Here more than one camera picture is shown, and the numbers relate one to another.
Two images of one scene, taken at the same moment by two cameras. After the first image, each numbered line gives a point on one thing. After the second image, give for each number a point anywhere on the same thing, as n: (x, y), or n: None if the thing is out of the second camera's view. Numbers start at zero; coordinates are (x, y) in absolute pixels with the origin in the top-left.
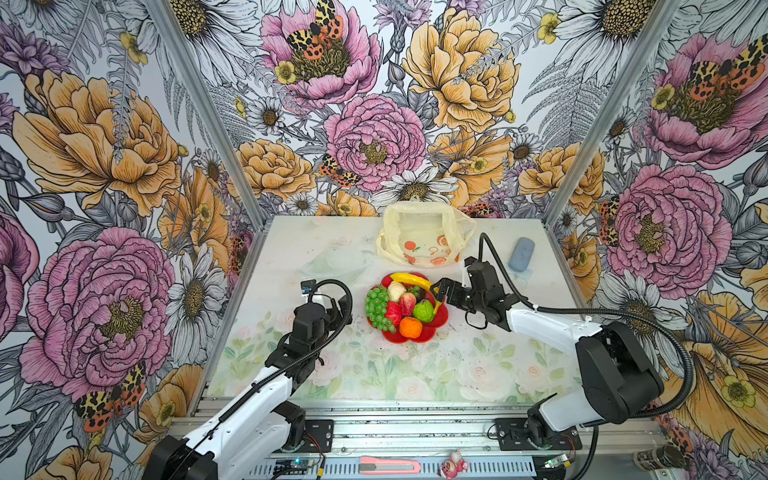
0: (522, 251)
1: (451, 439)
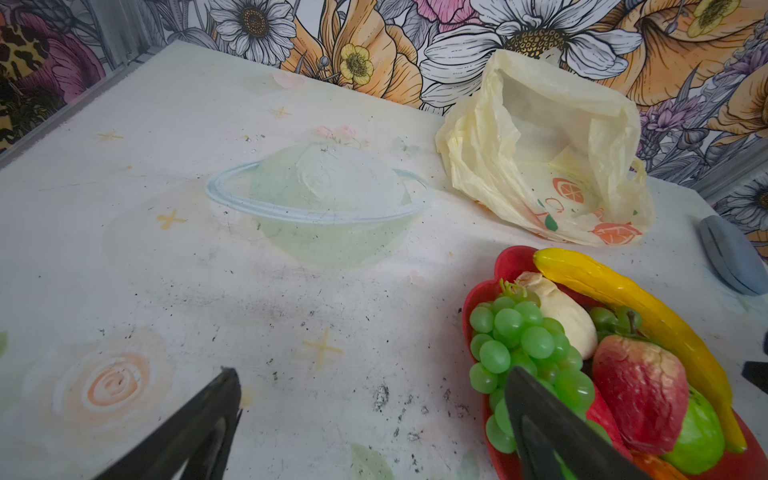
0: (734, 255)
1: None
